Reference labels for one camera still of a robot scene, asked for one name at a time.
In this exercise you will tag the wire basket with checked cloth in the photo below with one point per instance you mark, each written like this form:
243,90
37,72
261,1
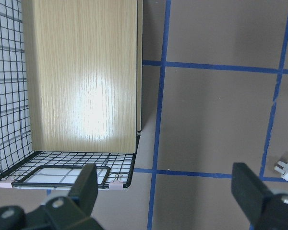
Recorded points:
70,91

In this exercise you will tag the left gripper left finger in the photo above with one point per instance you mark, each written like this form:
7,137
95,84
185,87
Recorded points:
83,193

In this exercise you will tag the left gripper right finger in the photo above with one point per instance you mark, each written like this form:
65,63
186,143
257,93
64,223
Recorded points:
249,191

